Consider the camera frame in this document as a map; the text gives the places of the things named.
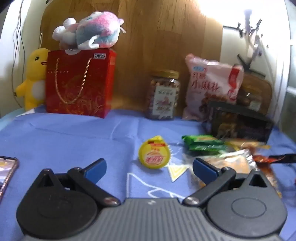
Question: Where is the red-brown snack packet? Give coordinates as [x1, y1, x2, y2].
[252, 154, 283, 198]

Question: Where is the blue printed bed sheet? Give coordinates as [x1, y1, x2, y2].
[0, 108, 296, 241]

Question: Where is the red gift bag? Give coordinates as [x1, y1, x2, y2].
[45, 48, 117, 118]

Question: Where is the silver snack packet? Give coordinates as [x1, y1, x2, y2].
[183, 149, 258, 189]

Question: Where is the dark wooden headboard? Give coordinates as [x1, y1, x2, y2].
[240, 73, 274, 115]

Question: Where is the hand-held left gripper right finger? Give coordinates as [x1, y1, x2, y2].
[184, 158, 275, 207]

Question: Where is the smartphone in pink case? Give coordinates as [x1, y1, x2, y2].
[0, 156, 19, 202]

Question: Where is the orange snack packet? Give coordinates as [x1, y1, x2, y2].
[225, 138, 271, 151]

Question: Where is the yellow duck plush toy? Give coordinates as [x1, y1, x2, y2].
[15, 47, 50, 111]

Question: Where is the black cardboard box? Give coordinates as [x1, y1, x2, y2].
[202, 101, 274, 143]

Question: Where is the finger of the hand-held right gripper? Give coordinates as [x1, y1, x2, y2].
[269, 153, 296, 164]

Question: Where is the light wooden board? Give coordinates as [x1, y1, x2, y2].
[40, 0, 223, 112]

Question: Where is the pink and blue plush toy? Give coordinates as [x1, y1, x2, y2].
[52, 11, 125, 50]

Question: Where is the thin black wall cable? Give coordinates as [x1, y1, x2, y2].
[11, 0, 26, 108]

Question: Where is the nut jar with gold lid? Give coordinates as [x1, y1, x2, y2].
[145, 70, 181, 121]

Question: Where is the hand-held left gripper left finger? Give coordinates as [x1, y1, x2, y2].
[30, 159, 121, 207]

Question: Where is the green snack packet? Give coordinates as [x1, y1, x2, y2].
[187, 144, 227, 153]
[181, 135, 223, 146]

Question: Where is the yellow jelly cup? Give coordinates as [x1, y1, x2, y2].
[138, 136, 171, 169]

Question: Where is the pink snack bag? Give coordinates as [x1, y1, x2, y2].
[183, 54, 244, 121]

